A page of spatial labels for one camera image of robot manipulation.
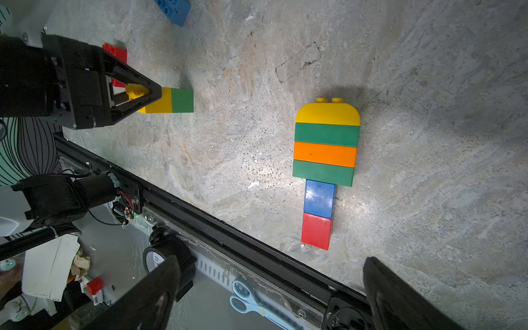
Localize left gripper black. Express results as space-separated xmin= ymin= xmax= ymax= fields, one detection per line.
xmin=1 ymin=35 xmax=162 ymax=129

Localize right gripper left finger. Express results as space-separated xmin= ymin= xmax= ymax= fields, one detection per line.
xmin=85 ymin=256 xmax=181 ymax=329

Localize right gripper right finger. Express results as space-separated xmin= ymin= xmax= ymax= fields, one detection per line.
xmin=363 ymin=257 xmax=462 ymax=329

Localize red long lego brick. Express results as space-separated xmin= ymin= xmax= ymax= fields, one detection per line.
xmin=102 ymin=43 xmax=129 ymax=88

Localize yellow square lego brick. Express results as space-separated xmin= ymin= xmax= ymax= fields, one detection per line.
xmin=125 ymin=84 xmax=173 ymax=114

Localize light green square lego brick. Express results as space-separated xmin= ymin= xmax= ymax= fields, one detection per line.
xmin=171 ymin=89 xmax=194 ymax=114

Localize light blue long lego brick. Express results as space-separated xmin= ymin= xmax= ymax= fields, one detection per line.
xmin=155 ymin=0 xmax=191 ymax=27

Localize red square lego brick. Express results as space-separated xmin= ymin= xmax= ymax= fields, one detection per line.
xmin=301 ymin=213 xmax=332 ymax=250

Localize blue square lego brick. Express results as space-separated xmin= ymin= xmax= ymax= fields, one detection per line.
xmin=304 ymin=180 xmax=336 ymax=219

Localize green long lego brick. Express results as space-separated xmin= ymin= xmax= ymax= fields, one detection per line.
xmin=293 ymin=159 xmax=355 ymax=187
xmin=294 ymin=123 xmax=360 ymax=147

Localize orange lego brick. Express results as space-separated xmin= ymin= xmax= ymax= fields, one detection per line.
xmin=294 ymin=142 xmax=357 ymax=168

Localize yellow half-round lego brick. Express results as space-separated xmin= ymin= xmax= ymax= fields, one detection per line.
xmin=295 ymin=98 xmax=360 ymax=127

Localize small red white box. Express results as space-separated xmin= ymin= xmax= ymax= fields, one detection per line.
xmin=80 ymin=276 xmax=104 ymax=306

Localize white analog clock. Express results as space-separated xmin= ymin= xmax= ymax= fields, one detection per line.
xmin=142 ymin=234 xmax=198 ymax=302

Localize light blue scissors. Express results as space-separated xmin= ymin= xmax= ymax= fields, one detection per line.
xmin=229 ymin=278 xmax=296 ymax=329

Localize white paper sheets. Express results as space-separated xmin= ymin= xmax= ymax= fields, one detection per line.
xmin=21 ymin=235 xmax=81 ymax=302

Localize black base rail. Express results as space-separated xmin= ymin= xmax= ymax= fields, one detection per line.
xmin=54 ymin=133 xmax=374 ymax=329

